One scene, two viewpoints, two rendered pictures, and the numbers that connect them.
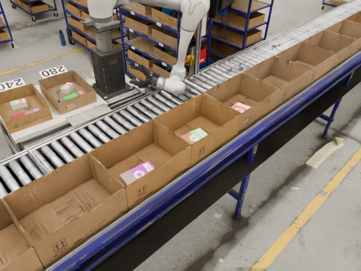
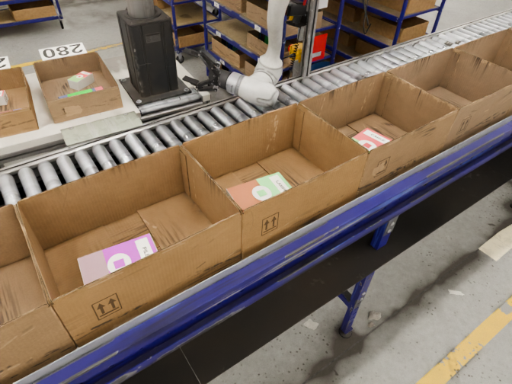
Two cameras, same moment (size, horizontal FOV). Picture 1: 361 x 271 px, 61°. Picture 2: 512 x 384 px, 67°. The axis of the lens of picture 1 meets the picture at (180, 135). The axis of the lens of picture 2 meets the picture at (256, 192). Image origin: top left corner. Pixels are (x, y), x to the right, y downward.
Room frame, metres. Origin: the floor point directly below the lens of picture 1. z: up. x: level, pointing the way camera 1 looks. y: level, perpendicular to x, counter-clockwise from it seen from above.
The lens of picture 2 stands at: (0.55, -0.17, 1.65)
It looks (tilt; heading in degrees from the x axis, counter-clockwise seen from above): 43 degrees down; 8
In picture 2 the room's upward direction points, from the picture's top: 2 degrees clockwise
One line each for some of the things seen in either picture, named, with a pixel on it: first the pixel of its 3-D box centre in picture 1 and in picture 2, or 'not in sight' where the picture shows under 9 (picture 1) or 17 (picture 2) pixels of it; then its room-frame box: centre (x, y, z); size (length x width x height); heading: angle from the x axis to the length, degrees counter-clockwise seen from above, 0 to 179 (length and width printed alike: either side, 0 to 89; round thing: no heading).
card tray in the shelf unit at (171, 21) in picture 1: (175, 15); not in sight; (3.12, 0.08, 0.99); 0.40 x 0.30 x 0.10; 41
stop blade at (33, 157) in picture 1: (45, 172); not in sight; (1.17, 0.74, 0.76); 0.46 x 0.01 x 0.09; 45
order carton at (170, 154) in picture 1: (142, 161); (135, 232); (1.08, 0.19, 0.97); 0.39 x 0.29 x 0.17; 135
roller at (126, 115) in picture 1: (142, 127); (187, 159); (1.65, 0.26, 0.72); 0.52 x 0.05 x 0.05; 45
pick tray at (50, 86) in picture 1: (67, 91); (77, 84); (1.96, 0.85, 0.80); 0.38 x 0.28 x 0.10; 40
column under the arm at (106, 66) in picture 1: (108, 69); (148, 52); (2.11, 0.56, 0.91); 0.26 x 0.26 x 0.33; 41
